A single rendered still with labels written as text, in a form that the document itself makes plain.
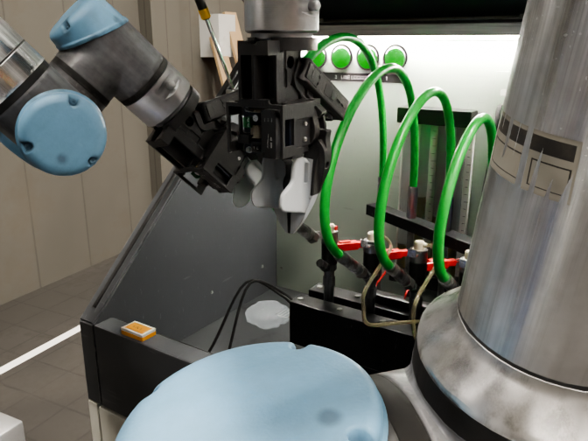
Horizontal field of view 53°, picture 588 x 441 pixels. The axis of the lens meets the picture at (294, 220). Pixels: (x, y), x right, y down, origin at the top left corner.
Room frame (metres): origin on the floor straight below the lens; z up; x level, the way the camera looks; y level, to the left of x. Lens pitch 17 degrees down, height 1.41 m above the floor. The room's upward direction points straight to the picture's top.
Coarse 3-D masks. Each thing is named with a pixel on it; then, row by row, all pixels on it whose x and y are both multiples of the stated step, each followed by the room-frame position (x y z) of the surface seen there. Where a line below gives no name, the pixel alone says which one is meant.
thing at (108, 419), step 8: (104, 408) 0.91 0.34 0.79; (104, 416) 0.91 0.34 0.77; (112, 416) 0.89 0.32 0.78; (120, 416) 0.88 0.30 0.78; (104, 424) 0.91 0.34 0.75; (112, 424) 0.89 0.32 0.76; (120, 424) 0.88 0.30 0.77; (104, 432) 0.91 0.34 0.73; (112, 432) 0.90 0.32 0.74; (104, 440) 0.91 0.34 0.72; (112, 440) 0.90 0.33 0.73
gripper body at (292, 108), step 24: (240, 48) 0.59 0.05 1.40; (264, 48) 0.58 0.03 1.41; (288, 48) 0.59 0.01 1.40; (312, 48) 0.61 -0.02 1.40; (240, 72) 0.59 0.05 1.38; (264, 72) 0.60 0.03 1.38; (288, 72) 0.61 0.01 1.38; (240, 96) 0.59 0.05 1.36; (264, 96) 0.60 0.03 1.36; (288, 96) 0.61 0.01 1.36; (312, 96) 0.64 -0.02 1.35; (240, 120) 0.62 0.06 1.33; (264, 120) 0.58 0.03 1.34; (288, 120) 0.58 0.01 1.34; (312, 120) 0.61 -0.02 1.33; (240, 144) 0.62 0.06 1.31; (264, 144) 0.58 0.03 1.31; (288, 144) 0.58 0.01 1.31
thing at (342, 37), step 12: (336, 36) 0.95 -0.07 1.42; (348, 36) 0.98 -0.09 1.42; (324, 48) 0.92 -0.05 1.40; (360, 48) 1.03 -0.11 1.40; (372, 60) 1.06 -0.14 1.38; (384, 108) 1.10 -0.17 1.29; (384, 120) 1.10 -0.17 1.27; (384, 132) 1.11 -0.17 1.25; (384, 144) 1.11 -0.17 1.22; (384, 156) 1.11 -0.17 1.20
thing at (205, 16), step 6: (198, 0) 1.16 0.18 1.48; (204, 0) 1.17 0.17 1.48; (198, 6) 1.17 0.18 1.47; (204, 6) 1.17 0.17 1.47; (204, 12) 1.17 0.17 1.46; (204, 18) 1.18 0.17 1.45; (210, 24) 1.19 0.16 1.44; (210, 30) 1.19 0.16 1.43; (216, 42) 1.20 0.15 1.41; (216, 48) 1.20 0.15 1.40; (222, 60) 1.21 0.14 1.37; (222, 66) 1.22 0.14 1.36; (228, 78) 1.22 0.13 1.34; (228, 90) 1.23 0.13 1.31; (234, 90) 1.23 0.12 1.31
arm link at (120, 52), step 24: (96, 0) 0.67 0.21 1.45; (72, 24) 0.65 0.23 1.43; (96, 24) 0.66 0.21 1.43; (120, 24) 0.68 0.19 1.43; (72, 48) 0.66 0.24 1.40; (96, 48) 0.66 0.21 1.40; (120, 48) 0.67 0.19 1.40; (144, 48) 0.69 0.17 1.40; (96, 72) 0.66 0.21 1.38; (120, 72) 0.67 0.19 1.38; (144, 72) 0.69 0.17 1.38; (120, 96) 0.69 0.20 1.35
